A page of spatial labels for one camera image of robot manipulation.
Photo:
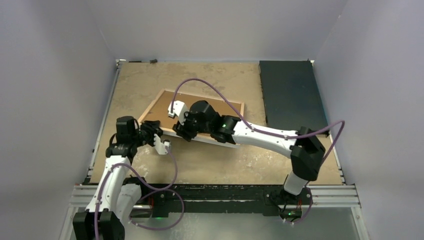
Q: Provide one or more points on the black foam mat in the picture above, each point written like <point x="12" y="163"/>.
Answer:
<point x="291" y="96"/>

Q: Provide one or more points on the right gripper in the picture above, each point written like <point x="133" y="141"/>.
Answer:
<point x="183" y="130"/>

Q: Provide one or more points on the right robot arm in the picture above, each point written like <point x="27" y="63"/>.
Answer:
<point x="305" y="150"/>

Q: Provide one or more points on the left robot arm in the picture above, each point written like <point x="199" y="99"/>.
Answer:
<point x="104" y="214"/>

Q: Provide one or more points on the black mounting plate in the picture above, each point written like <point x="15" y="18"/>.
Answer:
<point x="269" y="200"/>

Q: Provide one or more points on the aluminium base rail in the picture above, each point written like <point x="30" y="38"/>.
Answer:
<point x="323" y="196"/>

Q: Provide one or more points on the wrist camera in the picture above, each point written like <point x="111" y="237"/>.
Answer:
<point x="162" y="147"/>
<point x="177" y="109"/>

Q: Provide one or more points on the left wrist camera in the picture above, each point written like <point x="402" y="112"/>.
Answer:
<point x="162" y="147"/>

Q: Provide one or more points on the picture frame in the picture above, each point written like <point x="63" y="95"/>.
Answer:
<point x="149" y="109"/>

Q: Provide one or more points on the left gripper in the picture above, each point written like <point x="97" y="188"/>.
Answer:
<point x="153" y="127"/>

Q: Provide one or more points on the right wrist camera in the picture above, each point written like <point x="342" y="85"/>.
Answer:
<point x="177" y="109"/>

